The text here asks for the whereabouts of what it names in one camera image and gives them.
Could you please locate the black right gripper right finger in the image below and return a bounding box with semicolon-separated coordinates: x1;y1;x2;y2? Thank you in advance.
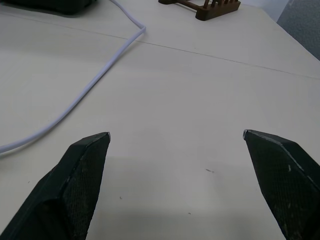
241;129;320;240

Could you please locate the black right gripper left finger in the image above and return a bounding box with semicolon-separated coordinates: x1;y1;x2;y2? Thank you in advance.
0;131;112;240

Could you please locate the dark device base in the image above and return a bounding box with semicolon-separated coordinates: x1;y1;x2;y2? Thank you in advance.
0;0;99;16

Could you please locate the brown wooden rack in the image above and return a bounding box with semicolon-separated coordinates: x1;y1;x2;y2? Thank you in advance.
158;0;242;22

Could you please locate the white power cable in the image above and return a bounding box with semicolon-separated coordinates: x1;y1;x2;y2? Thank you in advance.
0;0;146;155

